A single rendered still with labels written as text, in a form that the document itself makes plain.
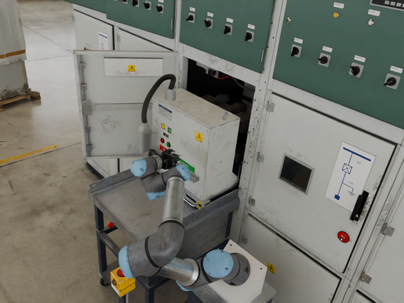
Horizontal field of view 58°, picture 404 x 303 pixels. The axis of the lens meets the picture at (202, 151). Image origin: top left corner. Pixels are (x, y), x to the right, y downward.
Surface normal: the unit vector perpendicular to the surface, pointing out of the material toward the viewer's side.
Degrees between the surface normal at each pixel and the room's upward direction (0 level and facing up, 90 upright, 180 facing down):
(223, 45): 90
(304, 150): 90
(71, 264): 0
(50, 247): 0
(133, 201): 0
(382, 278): 90
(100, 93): 90
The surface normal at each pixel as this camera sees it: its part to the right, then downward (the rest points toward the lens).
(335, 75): -0.74, 0.30
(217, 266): -0.33, -0.44
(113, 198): 0.08, -0.85
